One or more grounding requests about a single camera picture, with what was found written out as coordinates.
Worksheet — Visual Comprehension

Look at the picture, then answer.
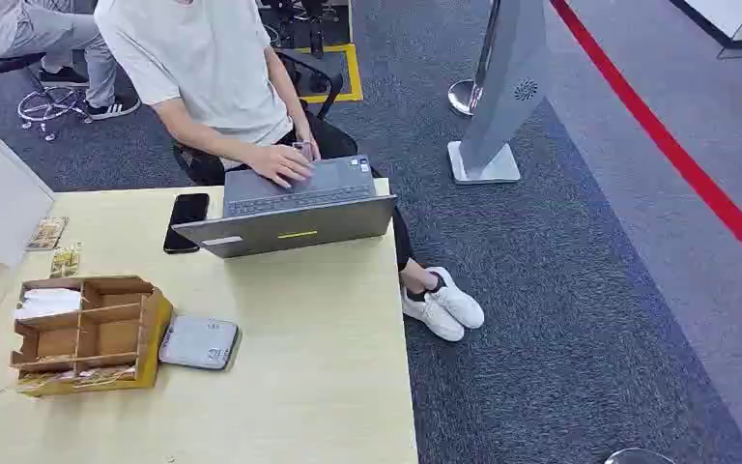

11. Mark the black stool with chrome base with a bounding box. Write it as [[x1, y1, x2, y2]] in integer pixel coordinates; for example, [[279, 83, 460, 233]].
[[0, 49, 94, 143]]

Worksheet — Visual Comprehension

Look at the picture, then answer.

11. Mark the black office chair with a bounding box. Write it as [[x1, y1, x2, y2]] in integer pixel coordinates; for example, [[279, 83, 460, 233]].
[[172, 49, 360, 188]]

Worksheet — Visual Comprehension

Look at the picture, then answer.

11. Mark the wooden compartment box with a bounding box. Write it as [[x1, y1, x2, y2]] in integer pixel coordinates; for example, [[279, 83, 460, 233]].
[[8, 275, 175, 398]]

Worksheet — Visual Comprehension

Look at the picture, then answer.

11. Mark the grey laptop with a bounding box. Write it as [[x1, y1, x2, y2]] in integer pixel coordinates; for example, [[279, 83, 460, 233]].
[[171, 155, 398, 260]]

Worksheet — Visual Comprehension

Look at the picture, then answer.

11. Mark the person at laptop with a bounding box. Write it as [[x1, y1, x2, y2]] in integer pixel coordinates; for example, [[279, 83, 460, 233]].
[[93, 0, 486, 344]]

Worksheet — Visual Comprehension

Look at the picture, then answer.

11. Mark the grey kiosk stand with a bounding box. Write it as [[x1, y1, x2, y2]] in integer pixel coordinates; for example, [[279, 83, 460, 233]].
[[446, 0, 548, 187]]

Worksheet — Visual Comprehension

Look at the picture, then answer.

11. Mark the person on stool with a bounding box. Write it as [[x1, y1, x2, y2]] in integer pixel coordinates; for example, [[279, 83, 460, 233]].
[[0, 0, 142, 122]]

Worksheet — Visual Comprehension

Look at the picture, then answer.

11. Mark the chrome stanchion base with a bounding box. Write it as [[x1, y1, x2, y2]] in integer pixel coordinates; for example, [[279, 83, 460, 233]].
[[604, 448, 676, 464]]

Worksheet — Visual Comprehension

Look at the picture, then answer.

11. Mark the white card stack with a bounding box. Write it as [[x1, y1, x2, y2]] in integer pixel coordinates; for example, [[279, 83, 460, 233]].
[[14, 287, 83, 322]]

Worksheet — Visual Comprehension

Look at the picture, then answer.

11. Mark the black smartphone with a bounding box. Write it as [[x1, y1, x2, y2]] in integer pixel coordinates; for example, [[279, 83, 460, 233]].
[[162, 192, 211, 255]]

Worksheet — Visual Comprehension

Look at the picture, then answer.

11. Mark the white counter with black base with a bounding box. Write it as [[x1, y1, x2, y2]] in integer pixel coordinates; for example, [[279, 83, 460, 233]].
[[669, 0, 742, 60]]

